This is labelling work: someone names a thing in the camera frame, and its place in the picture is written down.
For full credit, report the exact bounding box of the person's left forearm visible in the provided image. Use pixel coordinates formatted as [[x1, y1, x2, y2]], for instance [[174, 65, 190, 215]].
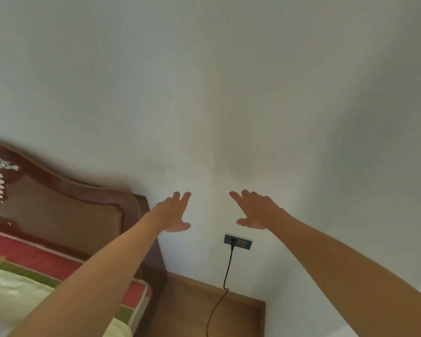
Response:
[[7, 212, 166, 337]]

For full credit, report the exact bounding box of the person's right forearm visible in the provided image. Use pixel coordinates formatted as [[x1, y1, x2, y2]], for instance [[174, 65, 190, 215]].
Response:
[[270, 213, 421, 337]]

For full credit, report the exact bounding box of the person's left hand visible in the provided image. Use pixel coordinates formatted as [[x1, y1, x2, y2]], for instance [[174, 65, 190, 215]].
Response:
[[145, 191, 193, 234]]

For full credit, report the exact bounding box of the brown carved bed headboard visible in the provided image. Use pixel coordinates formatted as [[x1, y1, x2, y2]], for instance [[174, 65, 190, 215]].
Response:
[[0, 139, 168, 323]]

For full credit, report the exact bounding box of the person's right hand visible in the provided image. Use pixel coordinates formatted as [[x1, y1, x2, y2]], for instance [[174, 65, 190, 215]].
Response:
[[228, 189, 292, 231]]

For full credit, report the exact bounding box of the grey wall socket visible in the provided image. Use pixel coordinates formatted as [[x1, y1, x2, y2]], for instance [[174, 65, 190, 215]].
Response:
[[224, 234, 254, 251]]

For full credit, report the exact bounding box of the black power cord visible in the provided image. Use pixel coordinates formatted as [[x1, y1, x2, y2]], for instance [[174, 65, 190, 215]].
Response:
[[206, 237, 237, 337]]

